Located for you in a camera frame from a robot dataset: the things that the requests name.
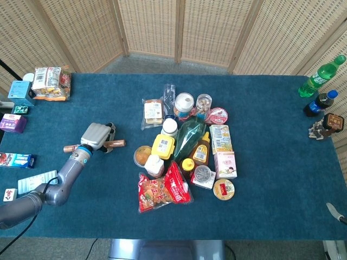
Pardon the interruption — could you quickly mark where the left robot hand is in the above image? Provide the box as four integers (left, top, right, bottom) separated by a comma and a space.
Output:
80, 122, 117, 154

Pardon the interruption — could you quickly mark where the copper cylinder tube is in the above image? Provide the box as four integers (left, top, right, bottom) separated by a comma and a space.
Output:
63, 139, 127, 153

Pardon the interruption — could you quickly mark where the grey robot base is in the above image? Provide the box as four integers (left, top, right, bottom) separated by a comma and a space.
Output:
108, 238, 226, 260

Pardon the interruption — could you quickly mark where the orange fruit cup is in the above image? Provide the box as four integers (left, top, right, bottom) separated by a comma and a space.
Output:
133, 145, 153, 168

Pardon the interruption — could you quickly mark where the packaged pastry bag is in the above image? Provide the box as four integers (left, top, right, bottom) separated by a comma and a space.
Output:
140, 98, 165, 131

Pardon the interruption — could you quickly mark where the pink drink bottle white cap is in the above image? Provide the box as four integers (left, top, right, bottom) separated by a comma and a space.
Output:
144, 154, 165, 179

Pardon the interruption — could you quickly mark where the snack bag with barcode label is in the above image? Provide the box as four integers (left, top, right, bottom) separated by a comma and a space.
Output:
31, 66, 72, 102

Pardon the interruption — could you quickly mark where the yellow lidded box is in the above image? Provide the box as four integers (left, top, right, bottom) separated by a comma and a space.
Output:
151, 134, 176, 160

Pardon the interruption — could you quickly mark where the pale green flat box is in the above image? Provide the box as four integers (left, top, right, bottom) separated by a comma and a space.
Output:
17, 170, 59, 194

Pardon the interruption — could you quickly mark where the white plastic bottle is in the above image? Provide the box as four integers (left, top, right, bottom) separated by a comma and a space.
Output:
160, 118, 179, 138

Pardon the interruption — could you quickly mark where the blue toothpaste box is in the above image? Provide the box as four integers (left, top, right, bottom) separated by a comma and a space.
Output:
0, 152, 37, 169

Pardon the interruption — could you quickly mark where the purple white box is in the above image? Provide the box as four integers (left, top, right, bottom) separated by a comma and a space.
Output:
0, 113, 28, 134

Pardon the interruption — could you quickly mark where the red snack bag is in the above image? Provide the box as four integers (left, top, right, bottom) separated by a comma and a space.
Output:
137, 172, 174, 214

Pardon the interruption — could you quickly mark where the light blue carton box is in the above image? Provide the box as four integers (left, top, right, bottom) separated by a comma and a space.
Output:
7, 80, 36, 107

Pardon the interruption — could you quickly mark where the clear plastic bottle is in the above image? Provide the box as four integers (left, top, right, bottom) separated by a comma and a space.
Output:
162, 83, 177, 120

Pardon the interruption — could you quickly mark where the green plastic bag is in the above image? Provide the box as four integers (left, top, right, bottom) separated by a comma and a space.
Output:
172, 115, 207, 163

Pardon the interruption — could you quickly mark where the white lid snack jar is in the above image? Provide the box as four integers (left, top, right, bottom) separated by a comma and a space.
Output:
173, 92, 196, 121

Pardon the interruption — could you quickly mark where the red white packet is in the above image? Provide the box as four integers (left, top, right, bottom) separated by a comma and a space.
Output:
164, 160, 194, 204

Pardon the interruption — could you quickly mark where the yellow cap sauce bottle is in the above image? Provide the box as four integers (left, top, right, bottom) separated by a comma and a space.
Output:
180, 158, 196, 179

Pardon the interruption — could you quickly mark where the white mahjong tile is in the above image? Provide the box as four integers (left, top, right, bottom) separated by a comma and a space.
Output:
3, 188, 18, 203

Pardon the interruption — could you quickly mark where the honey squeeze bottle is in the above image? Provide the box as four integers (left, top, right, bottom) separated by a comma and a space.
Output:
189, 131, 210, 166

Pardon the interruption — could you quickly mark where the clear jar of nuts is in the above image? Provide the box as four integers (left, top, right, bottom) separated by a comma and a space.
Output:
195, 93, 213, 119

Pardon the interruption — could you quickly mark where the red lidded round cup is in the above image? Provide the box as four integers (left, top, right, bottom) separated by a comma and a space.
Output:
208, 107, 229, 125

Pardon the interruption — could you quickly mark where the green yellow drink carton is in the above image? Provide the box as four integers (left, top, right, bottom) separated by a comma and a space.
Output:
209, 123, 234, 155

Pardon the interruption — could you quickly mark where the woven folding screen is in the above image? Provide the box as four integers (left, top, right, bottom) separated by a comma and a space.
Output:
0, 0, 347, 176

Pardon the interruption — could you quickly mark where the pink white box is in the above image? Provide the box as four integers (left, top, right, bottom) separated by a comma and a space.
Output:
213, 151, 238, 180

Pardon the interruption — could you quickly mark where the round tin with red label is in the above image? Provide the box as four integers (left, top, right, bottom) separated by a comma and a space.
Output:
213, 179, 236, 201

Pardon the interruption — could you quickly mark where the blue table cloth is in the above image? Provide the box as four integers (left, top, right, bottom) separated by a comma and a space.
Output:
0, 72, 347, 241

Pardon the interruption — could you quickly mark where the brown white patterned pouch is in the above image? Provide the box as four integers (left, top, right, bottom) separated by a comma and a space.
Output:
308, 118, 333, 141

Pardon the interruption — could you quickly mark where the dark cola bottle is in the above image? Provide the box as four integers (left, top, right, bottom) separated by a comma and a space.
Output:
303, 89, 339, 118

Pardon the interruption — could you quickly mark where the green soda bottle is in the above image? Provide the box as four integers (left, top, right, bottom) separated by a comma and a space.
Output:
298, 54, 347, 98

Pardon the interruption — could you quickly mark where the brown lidded jar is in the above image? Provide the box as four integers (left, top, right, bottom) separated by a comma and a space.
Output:
322, 113, 345, 133

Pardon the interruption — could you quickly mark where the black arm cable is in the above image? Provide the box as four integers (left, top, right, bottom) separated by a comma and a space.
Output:
0, 176, 59, 255

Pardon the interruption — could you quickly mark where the knife with dark handle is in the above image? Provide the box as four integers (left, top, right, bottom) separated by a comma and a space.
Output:
325, 202, 347, 225

